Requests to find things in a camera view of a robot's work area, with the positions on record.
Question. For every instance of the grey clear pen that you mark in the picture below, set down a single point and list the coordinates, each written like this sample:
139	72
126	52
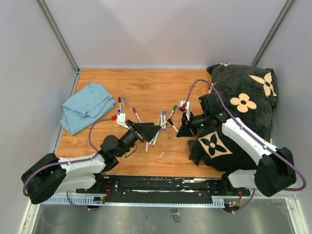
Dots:
125	100

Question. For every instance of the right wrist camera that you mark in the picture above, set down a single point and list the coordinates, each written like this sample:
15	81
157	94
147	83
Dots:
185	107

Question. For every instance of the purple cap marker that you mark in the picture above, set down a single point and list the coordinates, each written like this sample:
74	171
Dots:
137	115

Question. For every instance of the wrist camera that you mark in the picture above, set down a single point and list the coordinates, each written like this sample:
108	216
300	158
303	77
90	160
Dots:
120	119
185	107

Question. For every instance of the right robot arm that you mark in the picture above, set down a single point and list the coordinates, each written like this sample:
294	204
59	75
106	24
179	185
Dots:
275	168

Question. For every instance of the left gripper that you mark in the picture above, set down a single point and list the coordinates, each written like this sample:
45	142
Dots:
148	130

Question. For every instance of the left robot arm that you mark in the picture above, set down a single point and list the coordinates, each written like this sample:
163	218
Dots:
52	174

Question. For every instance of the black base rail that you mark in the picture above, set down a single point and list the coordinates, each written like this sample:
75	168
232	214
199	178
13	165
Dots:
148	191

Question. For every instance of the sky blue cap marker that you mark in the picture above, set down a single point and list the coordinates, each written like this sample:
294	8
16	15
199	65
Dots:
164	119

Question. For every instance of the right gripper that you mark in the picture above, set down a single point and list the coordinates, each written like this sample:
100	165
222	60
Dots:
184	129

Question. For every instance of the black floral pillow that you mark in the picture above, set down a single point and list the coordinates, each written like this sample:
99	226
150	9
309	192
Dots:
250	93

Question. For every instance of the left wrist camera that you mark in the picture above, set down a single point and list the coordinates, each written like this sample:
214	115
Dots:
120	119

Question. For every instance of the dark green rainbow marker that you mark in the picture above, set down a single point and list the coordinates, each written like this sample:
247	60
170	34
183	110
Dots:
172	113

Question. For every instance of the beige cap marker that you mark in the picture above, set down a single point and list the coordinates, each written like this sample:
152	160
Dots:
146	147

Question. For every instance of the light blue cloth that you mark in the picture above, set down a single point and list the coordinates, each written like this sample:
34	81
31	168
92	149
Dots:
86	107

